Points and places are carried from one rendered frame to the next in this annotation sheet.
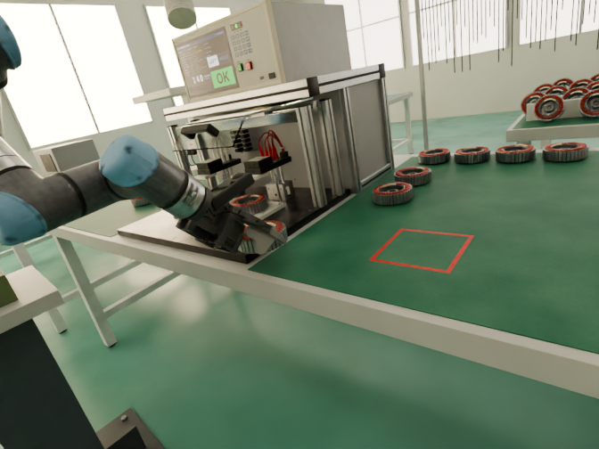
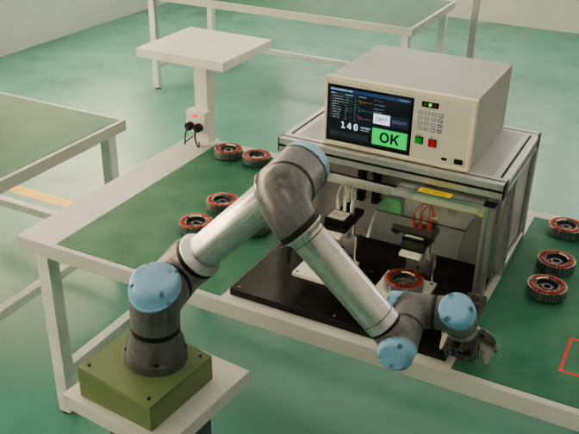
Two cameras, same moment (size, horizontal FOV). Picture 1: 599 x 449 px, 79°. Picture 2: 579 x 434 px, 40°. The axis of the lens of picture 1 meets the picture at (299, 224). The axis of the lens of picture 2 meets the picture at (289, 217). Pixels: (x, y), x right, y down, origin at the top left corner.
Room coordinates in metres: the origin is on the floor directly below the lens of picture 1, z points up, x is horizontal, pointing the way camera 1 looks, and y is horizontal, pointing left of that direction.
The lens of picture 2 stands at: (-0.71, 0.94, 2.01)
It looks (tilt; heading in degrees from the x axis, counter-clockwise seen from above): 28 degrees down; 345
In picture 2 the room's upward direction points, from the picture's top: 1 degrees clockwise
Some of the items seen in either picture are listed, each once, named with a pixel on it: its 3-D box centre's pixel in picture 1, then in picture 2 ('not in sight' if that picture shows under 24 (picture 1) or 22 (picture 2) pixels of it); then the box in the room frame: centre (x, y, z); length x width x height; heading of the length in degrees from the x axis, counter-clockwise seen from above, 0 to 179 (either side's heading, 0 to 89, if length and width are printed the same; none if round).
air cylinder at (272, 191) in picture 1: (280, 190); (420, 261); (1.16, 0.04, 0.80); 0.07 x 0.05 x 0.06; 48
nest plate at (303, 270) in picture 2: not in sight; (326, 268); (1.22, 0.31, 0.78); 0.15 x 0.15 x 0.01; 48
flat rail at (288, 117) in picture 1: (228, 125); (382, 188); (1.21, 0.16, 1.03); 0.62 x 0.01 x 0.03; 48
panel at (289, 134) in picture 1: (267, 146); (398, 201); (1.32, 0.05, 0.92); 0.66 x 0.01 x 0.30; 48
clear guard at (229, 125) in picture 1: (244, 123); (432, 213); (1.02, 0.09, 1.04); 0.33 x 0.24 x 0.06; 138
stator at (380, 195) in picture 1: (392, 193); (546, 288); (0.98, -0.28, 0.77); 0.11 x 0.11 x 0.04
